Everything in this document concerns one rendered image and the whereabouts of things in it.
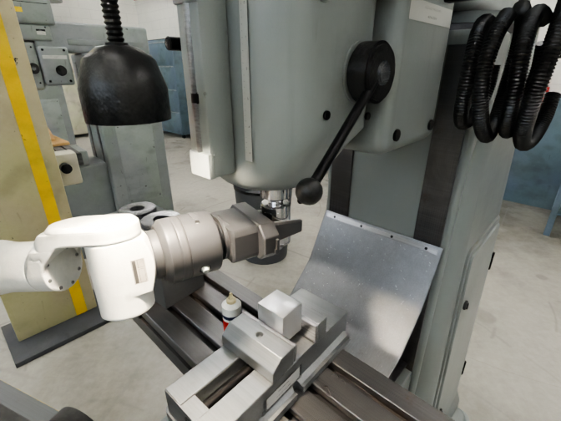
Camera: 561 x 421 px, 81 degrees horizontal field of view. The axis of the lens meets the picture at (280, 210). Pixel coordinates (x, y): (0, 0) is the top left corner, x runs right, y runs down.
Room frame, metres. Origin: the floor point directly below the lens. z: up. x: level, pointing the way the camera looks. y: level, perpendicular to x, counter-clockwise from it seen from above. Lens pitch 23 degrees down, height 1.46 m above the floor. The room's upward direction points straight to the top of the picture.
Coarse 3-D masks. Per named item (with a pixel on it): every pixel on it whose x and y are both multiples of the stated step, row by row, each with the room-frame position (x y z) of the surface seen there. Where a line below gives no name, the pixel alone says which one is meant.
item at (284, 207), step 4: (264, 200) 0.48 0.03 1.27; (284, 200) 0.48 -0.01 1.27; (288, 200) 0.48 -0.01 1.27; (260, 204) 0.47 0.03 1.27; (264, 204) 0.47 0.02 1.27; (268, 204) 0.47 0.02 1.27; (280, 204) 0.47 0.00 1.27; (284, 204) 0.47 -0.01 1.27; (288, 204) 0.47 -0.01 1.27; (260, 208) 0.47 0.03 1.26; (264, 208) 0.46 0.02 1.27; (268, 208) 0.45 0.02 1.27; (272, 208) 0.45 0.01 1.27; (276, 208) 0.45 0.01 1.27; (280, 208) 0.45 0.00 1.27; (284, 208) 0.46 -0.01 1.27; (288, 208) 0.46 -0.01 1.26; (268, 212) 0.45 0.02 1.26; (272, 212) 0.45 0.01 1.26; (276, 212) 0.45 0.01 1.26; (280, 212) 0.45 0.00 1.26; (284, 212) 0.46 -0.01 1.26
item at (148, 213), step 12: (132, 204) 0.79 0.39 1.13; (144, 204) 0.79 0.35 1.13; (144, 216) 0.71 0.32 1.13; (156, 216) 0.72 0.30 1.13; (168, 216) 0.72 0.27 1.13; (144, 228) 0.67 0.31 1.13; (156, 288) 0.64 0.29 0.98; (168, 288) 0.63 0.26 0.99; (180, 288) 0.66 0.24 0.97; (192, 288) 0.68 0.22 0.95; (156, 300) 0.64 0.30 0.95; (168, 300) 0.63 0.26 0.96
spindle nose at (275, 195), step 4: (260, 192) 0.47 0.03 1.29; (264, 192) 0.46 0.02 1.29; (268, 192) 0.45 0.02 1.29; (272, 192) 0.45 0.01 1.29; (276, 192) 0.45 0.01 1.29; (280, 192) 0.45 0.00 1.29; (284, 192) 0.46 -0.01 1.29; (288, 192) 0.46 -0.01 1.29; (260, 196) 0.47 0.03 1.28; (264, 196) 0.46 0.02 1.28; (268, 196) 0.45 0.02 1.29; (272, 196) 0.45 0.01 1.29; (276, 196) 0.45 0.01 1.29; (280, 196) 0.45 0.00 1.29; (284, 196) 0.46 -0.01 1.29; (288, 196) 0.46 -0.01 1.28; (276, 200) 0.45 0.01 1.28
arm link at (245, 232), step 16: (240, 208) 0.47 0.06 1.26; (192, 224) 0.38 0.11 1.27; (208, 224) 0.39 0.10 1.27; (224, 224) 0.41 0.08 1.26; (240, 224) 0.42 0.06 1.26; (256, 224) 0.41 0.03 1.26; (272, 224) 0.42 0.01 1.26; (192, 240) 0.37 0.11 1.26; (208, 240) 0.38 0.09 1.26; (224, 240) 0.40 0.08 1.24; (240, 240) 0.39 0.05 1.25; (256, 240) 0.41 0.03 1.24; (272, 240) 0.40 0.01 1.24; (192, 256) 0.36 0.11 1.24; (208, 256) 0.37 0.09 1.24; (224, 256) 0.40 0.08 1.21; (240, 256) 0.39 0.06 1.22; (208, 272) 0.38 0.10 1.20
